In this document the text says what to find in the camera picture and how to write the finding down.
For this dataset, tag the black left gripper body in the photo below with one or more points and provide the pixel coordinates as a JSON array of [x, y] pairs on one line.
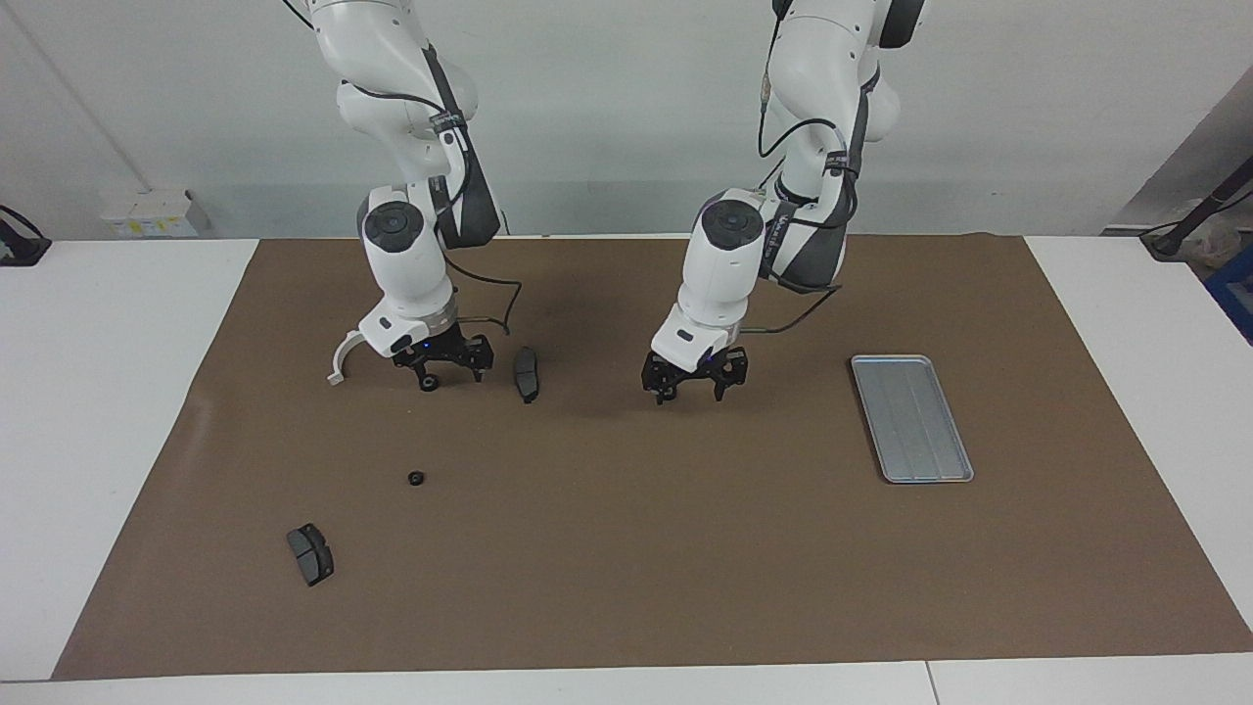
[[695, 372]]

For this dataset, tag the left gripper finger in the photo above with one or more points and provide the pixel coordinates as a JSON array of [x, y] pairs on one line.
[[662, 390], [722, 386]]

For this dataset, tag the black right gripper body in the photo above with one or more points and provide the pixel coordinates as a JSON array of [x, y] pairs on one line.
[[445, 351]]

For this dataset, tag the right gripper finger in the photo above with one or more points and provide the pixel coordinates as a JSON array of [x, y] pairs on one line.
[[425, 372], [477, 372]]

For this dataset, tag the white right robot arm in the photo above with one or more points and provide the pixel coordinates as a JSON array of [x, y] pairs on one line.
[[406, 264]]

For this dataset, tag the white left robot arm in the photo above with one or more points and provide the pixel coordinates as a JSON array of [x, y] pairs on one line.
[[724, 264]]

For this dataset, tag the silver metal tray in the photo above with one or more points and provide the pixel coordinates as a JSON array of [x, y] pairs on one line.
[[915, 441]]

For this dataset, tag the long dark brake pad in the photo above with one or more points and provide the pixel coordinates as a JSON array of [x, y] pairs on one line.
[[527, 374]]

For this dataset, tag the brown table mat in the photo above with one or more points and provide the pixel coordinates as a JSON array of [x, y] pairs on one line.
[[636, 539]]

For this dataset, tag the short dark brake pad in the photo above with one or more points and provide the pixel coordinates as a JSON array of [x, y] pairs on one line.
[[310, 555]]

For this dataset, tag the black tripod stand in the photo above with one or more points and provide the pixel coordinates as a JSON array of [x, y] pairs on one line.
[[1165, 247]]

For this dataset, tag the blue crate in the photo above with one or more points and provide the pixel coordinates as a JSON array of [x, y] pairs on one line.
[[1238, 294]]

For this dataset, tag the white curved plastic bracket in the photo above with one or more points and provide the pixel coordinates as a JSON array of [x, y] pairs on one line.
[[338, 367]]

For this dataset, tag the white wall socket box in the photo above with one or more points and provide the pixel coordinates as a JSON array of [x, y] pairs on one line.
[[147, 211]]

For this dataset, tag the black clamp mount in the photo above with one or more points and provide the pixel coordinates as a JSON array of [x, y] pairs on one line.
[[20, 250]]

